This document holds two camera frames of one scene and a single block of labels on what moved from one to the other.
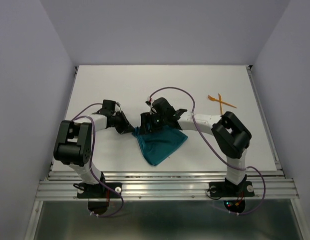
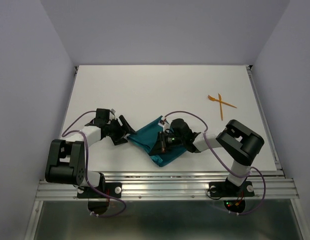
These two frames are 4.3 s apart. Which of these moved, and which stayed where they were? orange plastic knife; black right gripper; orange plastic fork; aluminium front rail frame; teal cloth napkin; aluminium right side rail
Moved: black right gripper; teal cloth napkin
Stayed: aluminium front rail frame; aluminium right side rail; orange plastic fork; orange plastic knife
